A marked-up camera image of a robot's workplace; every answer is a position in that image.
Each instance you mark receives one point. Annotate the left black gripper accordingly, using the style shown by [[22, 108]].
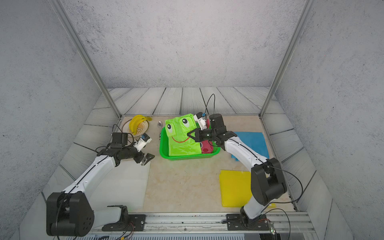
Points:
[[146, 159]]

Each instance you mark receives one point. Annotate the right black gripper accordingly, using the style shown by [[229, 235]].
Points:
[[199, 137]]

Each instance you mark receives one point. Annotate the pink rabbit raincoat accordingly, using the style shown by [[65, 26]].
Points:
[[206, 145]]

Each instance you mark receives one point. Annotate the green frog raincoat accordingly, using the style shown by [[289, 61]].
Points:
[[177, 129]]

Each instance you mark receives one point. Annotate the white raincoat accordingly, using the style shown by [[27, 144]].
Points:
[[125, 185]]

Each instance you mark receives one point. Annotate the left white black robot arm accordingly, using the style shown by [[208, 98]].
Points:
[[69, 213]]

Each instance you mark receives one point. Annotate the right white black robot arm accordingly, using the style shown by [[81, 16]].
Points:
[[267, 176]]

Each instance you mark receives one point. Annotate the green plastic basket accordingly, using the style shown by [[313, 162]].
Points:
[[187, 152]]

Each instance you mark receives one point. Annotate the blue folded raincoat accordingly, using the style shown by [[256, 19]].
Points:
[[255, 141]]

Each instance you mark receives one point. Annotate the yellow folded raincoat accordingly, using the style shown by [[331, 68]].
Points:
[[235, 187]]

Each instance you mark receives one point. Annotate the round patterned plate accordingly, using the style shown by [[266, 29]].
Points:
[[141, 128]]

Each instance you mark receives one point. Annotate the yellow banana bunch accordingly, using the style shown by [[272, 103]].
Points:
[[136, 120]]

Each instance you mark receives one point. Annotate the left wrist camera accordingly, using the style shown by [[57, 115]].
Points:
[[142, 141]]

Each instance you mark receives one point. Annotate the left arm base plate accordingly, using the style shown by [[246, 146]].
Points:
[[125, 221]]

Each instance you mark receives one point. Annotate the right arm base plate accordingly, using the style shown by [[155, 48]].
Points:
[[238, 222]]

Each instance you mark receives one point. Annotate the aluminium front rail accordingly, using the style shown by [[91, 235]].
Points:
[[200, 223]]

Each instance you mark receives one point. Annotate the right aluminium frame post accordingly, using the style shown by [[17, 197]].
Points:
[[288, 54]]

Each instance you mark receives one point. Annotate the aluminium frame post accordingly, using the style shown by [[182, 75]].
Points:
[[72, 33], [288, 54]]

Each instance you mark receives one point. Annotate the left aluminium frame post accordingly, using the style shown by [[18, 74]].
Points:
[[72, 33]]

